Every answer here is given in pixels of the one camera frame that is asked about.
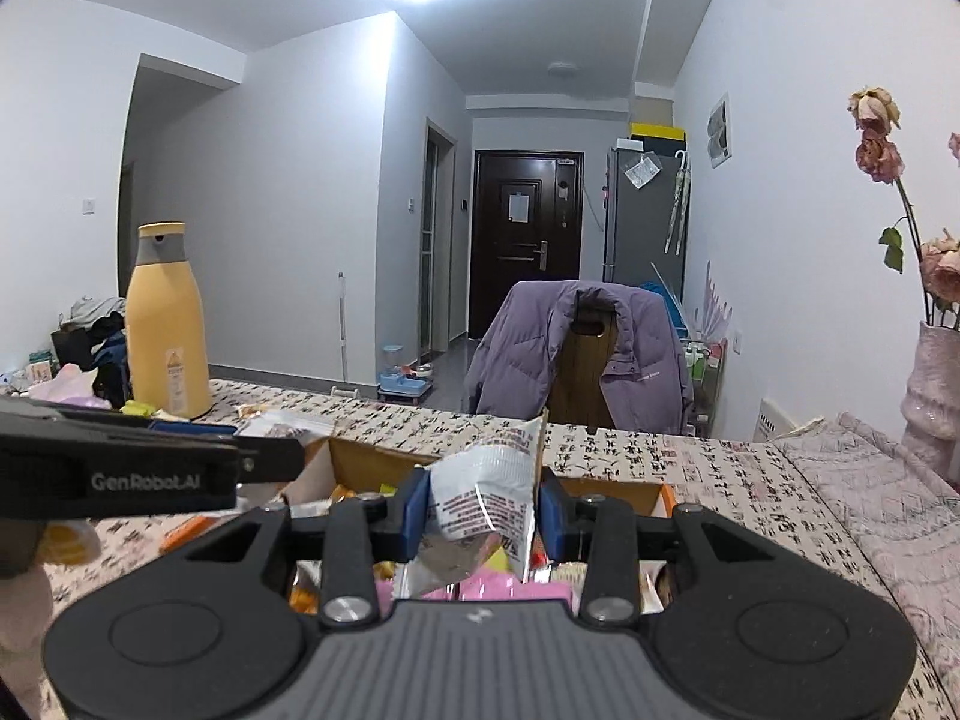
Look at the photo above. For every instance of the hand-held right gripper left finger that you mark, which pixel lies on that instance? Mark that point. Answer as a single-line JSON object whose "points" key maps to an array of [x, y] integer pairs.
{"points": [[416, 514]]}

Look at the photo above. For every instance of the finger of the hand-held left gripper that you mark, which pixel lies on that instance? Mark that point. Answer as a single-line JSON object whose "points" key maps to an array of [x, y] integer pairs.
{"points": [[195, 427], [274, 459]]}

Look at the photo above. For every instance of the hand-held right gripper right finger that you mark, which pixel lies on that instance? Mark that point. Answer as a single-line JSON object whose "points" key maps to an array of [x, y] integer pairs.
{"points": [[551, 514]]}

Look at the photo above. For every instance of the white snack packet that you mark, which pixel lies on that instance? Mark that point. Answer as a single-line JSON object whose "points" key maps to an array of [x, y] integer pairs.
{"points": [[487, 487]]}

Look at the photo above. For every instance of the orange cardboard box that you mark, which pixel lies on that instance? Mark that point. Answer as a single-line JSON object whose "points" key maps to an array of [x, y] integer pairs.
{"points": [[360, 461]]}

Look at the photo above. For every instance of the pink snack packet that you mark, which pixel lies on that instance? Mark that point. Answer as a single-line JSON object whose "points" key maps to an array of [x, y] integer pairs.
{"points": [[487, 585]]}

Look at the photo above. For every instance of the person's left forearm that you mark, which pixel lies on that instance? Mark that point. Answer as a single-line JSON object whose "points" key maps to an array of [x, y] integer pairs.
{"points": [[22, 637]]}

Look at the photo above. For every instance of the clear plastic snack packet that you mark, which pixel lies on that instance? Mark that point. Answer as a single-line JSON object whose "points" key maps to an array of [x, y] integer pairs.
{"points": [[289, 424]]}

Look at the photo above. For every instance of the light green snack packet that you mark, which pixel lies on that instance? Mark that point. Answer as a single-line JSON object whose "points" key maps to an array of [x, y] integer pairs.
{"points": [[150, 411]]}

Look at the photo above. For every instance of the clear cookie packet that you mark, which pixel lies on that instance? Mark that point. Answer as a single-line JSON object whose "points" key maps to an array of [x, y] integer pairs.
{"points": [[251, 411]]}

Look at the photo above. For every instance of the yellow thermos bottle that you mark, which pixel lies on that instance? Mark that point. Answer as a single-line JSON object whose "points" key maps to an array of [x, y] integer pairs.
{"points": [[166, 330]]}

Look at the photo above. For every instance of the pile of clothes and bags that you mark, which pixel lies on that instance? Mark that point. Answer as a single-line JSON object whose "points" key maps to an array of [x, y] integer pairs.
{"points": [[94, 337]]}

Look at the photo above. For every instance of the blue pet feeder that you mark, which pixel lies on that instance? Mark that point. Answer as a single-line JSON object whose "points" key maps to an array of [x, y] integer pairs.
{"points": [[405, 379]]}

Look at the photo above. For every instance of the orange snack packet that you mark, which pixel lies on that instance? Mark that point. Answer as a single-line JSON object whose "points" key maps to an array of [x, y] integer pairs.
{"points": [[304, 592]]}

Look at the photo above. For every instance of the wooden chair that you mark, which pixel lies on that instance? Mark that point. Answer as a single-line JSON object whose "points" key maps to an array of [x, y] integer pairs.
{"points": [[589, 367]]}

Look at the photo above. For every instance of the purple padded jacket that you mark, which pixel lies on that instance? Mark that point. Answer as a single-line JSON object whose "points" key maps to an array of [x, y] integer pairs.
{"points": [[517, 352]]}

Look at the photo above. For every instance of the storage rack with bottles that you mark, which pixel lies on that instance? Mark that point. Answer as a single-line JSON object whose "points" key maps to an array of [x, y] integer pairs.
{"points": [[701, 382]]}

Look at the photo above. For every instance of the grey interior door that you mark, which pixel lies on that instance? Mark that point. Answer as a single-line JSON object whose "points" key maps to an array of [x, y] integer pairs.
{"points": [[439, 240]]}

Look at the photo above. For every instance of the dark brown door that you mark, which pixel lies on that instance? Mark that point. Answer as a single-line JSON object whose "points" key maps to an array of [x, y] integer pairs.
{"points": [[525, 240]]}

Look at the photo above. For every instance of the grey refrigerator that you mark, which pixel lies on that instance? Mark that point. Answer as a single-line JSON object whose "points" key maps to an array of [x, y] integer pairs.
{"points": [[641, 217]]}

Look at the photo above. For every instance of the pink patterned blanket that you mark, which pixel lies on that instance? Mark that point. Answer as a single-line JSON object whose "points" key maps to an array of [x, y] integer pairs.
{"points": [[885, 510]]}

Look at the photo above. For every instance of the white folded umbrella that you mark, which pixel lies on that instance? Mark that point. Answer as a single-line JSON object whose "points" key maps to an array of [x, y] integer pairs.
{"points": [[679, 202]]}

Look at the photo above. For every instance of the clear plastic sleeve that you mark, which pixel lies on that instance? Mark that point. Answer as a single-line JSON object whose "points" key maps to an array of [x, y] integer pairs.
{"points": [[643, 169]]}

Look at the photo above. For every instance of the pink ceramic vase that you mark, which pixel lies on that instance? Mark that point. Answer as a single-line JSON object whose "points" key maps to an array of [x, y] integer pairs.
{"points": [[934, 405]]}

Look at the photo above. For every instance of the yellow box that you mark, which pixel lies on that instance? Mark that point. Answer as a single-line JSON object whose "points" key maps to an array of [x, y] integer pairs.
{"points": [[658, 130]]}

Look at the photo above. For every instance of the round ceiling lamp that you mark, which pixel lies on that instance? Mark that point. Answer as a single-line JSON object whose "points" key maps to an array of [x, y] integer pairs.
{"points": [[562, 70]]}

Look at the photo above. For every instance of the dried pink roses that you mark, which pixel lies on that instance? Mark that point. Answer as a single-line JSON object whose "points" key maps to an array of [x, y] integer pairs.
{"points": [[877, 142]]}

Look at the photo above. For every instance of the wall poster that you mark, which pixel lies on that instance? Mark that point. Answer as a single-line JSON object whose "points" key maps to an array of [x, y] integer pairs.
{"points": [[720, 131]]}

